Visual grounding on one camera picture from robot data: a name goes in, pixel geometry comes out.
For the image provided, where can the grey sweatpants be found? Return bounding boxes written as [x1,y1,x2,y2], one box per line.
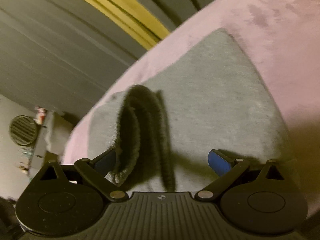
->
[87,29,293,192]

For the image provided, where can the pink plush bed blanket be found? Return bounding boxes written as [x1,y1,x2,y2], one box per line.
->
[61,0,320,218]

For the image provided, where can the round black fan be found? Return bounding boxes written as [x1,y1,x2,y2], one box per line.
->
[9,115,38,146]

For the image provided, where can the white folded cloth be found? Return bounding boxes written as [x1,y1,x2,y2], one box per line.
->
[45,111,73,155]

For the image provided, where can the grey-green curtain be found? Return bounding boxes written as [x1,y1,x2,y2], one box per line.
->
[1,0,213,118]

